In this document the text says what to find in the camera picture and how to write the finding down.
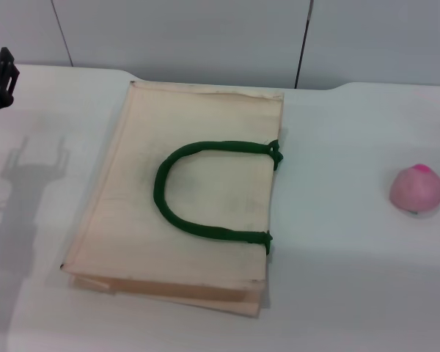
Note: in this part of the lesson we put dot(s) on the pink peach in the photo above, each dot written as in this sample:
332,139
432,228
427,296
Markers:
416,188

